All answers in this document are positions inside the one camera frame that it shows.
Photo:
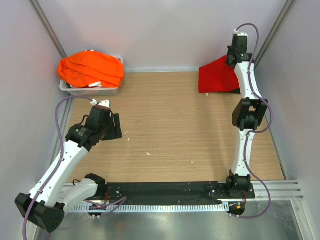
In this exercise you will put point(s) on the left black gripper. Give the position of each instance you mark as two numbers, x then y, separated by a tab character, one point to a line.
116	132

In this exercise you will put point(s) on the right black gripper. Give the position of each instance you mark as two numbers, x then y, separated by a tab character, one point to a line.
229	51

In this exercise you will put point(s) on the red t-shirt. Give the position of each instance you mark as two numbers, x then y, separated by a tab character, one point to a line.
217	77

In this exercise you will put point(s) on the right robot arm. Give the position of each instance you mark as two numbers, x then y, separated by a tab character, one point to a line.
246	117

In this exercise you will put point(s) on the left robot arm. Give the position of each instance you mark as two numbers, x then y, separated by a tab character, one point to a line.
46	203

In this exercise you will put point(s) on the folded black t-shirt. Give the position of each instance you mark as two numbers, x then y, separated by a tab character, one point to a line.
235	91

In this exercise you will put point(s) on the white plastic basket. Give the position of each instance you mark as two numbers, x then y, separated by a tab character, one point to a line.
65	87

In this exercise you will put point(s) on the white red garment in basket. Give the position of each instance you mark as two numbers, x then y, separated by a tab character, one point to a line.
86	86

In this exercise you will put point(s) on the orange t-shirt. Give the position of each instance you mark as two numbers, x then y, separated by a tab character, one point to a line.
91	66

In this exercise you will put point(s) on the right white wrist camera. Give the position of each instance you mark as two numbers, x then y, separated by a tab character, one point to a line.
239	34

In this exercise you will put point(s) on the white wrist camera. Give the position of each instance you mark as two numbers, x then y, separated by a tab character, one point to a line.
239	34
103	103

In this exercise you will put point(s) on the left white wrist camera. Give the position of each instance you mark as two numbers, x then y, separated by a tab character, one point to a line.
103	103

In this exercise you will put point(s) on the right corner post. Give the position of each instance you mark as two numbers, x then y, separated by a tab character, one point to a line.
282	16

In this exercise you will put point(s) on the corner post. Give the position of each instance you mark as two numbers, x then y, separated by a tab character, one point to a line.
282	16
48	27

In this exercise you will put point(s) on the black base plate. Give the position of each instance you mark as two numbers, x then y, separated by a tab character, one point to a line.
175	193

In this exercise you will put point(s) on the slotted cable duct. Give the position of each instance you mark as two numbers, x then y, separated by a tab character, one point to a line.
89	208

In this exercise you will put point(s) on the left corner post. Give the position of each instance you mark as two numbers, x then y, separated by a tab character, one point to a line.
48	27

